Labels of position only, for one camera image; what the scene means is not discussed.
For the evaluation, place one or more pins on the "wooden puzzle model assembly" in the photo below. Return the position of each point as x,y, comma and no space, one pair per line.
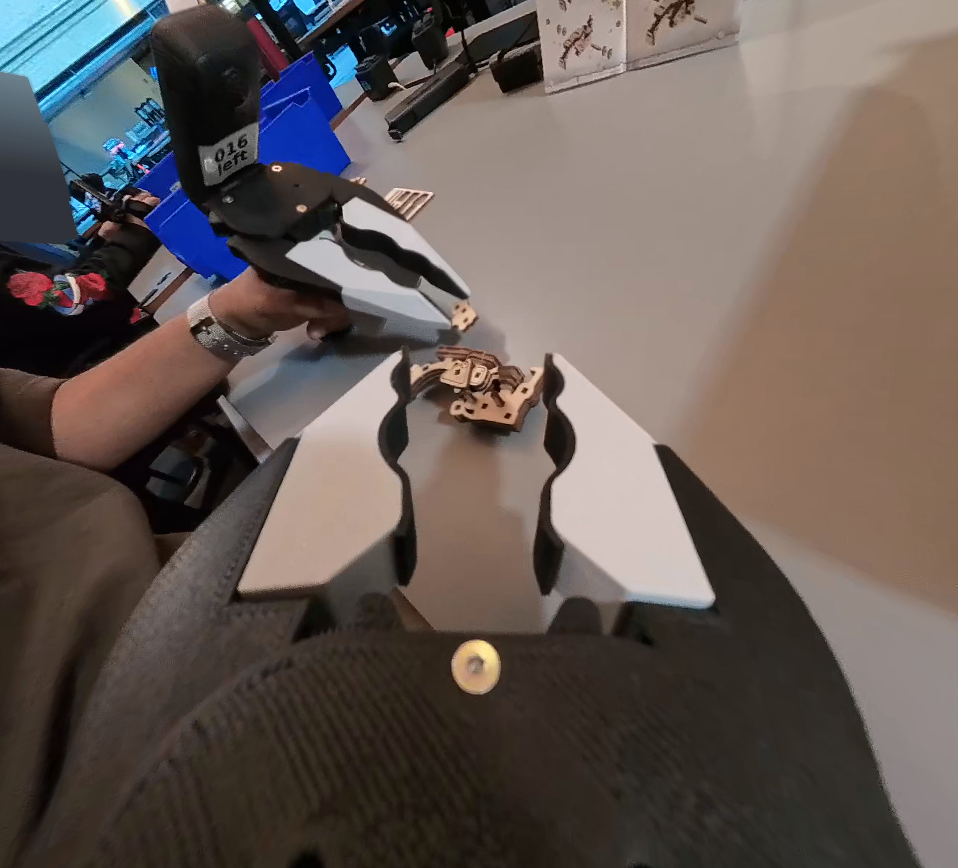
479,389

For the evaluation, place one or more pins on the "black power adapter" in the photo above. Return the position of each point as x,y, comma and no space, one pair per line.
516,69

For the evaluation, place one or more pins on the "black cylindrical device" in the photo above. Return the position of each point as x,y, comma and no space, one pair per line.
430,45
376,78

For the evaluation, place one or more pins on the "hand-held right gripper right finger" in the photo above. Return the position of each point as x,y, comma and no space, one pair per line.
629,516

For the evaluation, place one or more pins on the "blue storage bin stack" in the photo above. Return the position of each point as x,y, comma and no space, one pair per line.
299,127

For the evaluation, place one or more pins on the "small wooden puzzle piece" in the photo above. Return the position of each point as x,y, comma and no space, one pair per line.
464,316

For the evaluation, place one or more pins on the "black power strip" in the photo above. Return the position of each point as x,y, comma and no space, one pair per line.
426,97

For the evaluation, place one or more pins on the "laser-cut wooden sheet with cutouts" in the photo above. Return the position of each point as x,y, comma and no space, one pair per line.
410,202

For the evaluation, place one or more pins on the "person's brown shirt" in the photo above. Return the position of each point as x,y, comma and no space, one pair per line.
60,584

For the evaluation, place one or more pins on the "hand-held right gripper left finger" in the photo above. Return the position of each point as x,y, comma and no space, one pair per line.
322,516

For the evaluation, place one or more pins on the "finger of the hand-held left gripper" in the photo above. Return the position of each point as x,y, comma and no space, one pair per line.
404,239
359,284

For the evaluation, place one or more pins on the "person's left hand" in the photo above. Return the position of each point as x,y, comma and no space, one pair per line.
277,307

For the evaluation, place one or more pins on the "illustrated instruction sheet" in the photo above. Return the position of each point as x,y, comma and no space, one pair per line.
636,0

